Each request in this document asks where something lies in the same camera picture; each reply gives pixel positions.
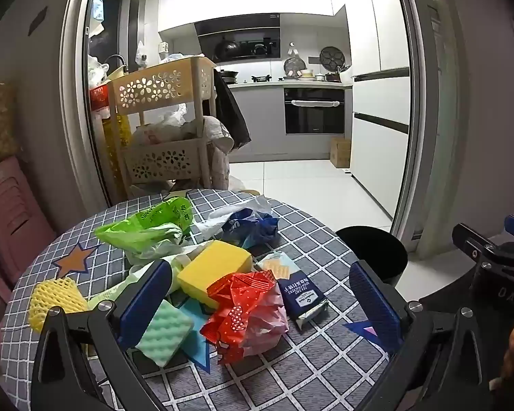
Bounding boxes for black range hood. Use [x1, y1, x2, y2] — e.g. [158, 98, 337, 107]
[195, 14, 281, 63]

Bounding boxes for red container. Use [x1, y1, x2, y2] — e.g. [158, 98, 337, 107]
[89, 85, 110, 112]

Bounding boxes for pink plastic stool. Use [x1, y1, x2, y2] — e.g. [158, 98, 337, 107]
[0, 156, 56, 352]

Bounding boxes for dark blue cracker packet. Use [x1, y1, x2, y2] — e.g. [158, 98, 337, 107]
[257, 252, 330, 331]

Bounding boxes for red polka dot bag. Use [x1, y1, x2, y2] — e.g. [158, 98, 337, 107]
[200, 271, 289, 365]

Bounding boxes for grey kitchen counter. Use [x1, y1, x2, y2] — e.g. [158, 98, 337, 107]
[227, 79, 354, 164]

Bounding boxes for round perforated pan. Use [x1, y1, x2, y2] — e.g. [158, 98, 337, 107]
[319, 46, 346, 72]

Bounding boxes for mint green ribbed sponge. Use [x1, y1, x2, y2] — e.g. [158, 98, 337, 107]
[135, 300, 195, 368]

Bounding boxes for grey sliding door frame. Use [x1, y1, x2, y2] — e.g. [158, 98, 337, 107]
[60, 0, 112, 211]
[390, 0, 467, 260]

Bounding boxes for black trash bin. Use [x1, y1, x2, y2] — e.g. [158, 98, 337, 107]
[335, 225, 408, 287]

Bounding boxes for white plastic bags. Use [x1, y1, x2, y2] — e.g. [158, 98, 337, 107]
[131, 105, 206, 144]

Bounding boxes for beige plastic storage cart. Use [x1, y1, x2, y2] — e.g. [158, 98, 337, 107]
[107, 57, 217, 193]

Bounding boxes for black hanging cloth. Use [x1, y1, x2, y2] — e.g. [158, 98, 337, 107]
[214, 68, 251, 150]

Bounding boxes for black built-in oven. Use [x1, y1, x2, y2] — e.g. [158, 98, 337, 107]
[284, 88, 345, 135]

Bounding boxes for white woven sack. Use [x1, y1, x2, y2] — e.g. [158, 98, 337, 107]
[203, 115, 234, 189]

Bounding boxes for cardboard box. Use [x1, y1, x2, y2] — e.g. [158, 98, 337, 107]
[330, 137, 353, 169]

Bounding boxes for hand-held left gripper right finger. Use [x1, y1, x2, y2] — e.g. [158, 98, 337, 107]
[349, 260, 493, 411]

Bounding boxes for yellow sponge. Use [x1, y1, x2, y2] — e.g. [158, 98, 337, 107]
[176, 240, 253, 309]

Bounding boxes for white refrigerator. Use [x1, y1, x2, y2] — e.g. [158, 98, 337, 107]
[351, 68, 412, 219]

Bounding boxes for yellow mesh bag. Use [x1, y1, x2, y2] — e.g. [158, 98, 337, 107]
[100, 113, 132, 189]

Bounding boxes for green plastic bag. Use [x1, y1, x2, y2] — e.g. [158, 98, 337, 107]
[94, 197, 195, 266]

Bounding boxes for dark wall switch panel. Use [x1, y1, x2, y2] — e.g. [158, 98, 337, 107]
[28, 6, 49, 36]

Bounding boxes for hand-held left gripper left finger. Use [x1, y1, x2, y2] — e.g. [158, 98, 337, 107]
[30, 259, 173, 411]

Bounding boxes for yellow foam fruit net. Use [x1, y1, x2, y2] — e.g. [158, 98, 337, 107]
[28, 277, 90, 335]

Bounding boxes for white paper towel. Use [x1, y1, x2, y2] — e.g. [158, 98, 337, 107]
[196, 195, 275, 240]

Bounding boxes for blue plastic bag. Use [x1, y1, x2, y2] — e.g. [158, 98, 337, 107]
[220, 208, 280, 249]

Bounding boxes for round metal lid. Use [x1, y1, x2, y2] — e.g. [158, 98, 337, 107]
[284, 57, 307, 76]

